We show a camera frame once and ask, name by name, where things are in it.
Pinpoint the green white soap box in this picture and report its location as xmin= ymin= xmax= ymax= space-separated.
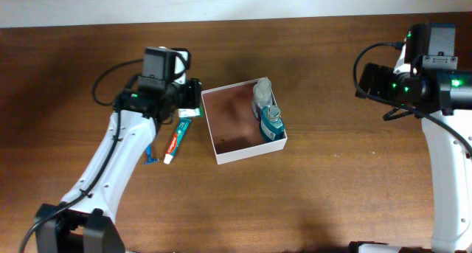
xmin=178 ymin=108 xmax=202 ymax=118

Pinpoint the white cardboard box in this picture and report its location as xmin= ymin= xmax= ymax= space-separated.
xmin=201 ymin=79 xmax=288 ymax=165

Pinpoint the clear bottle with purple liquid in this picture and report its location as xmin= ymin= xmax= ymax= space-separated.
xmin=251 ymin=77 xmax=273 ymax=121

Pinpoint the blue mouthwash bottle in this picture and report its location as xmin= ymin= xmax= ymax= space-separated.
xmin=260 ymin=105 xmax=285 ymax=142

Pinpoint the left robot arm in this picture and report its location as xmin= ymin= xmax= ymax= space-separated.
xmin=19 ymin=46 xmax=201 ymax=252

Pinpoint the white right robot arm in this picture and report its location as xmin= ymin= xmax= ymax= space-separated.
xmin=353 ymin=23 xmax=471 ymax=252

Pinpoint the green red toothpaste tube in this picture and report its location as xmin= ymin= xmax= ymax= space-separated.
xmin=164 ymin=118 xmax=192 ymax=164

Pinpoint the blue disposable razor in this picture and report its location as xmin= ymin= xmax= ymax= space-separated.
xmin=144 ymin=145 xmax=159 ymax=165

